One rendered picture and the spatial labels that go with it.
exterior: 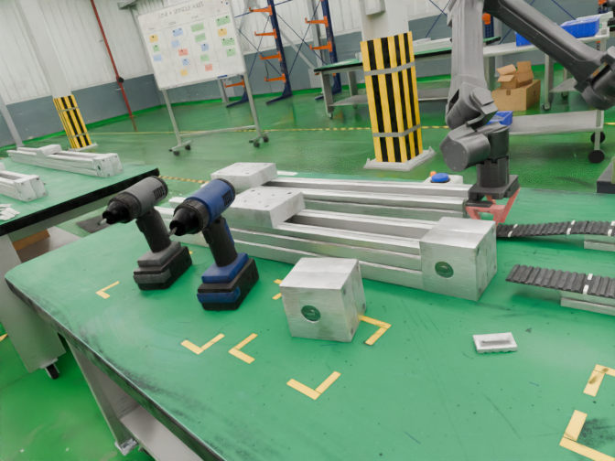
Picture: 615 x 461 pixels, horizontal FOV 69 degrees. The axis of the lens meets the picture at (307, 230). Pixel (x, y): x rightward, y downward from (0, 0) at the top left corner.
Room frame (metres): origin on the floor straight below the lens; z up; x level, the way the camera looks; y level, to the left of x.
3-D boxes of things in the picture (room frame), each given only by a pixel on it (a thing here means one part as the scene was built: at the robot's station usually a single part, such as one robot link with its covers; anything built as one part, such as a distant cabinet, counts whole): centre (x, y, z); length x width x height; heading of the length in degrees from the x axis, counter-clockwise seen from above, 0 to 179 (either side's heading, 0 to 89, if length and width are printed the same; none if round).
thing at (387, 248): (0.95, 0.09, 0.82); 0.80 x 0.10 x 0.09; 48
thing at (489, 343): (0.48, -0.22, 0.78); 0.05 x 0.03 x 0.01; 78
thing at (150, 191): (0.89, 0.34, 0.89); 0.20 x 0.08 x 0.22; 160
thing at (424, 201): (1.09, -0.04, 0.82); 0.80 x 0.10 x 0.09; 48
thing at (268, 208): (0.95, 0.09, 0.87); 0.16 x 0.11 x 0.07; 48
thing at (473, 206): (0.78, -0.35, 0.84); 0.07 x 0.07 x 0.09; 47
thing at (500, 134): (0.79, -0.36, 0.97); 0.07 x 0.06 x 0.07; 117
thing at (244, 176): (1.26, 0.15, 0.87); 0.16 x 0.11 x 0.07; 48
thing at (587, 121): (3.48, -1.91, 0.50); 1.03 x 0.55 x 1.01; 54
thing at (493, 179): (0.79, -0.37, 0.91); 0.10 x 0.07 x 0.07; 137
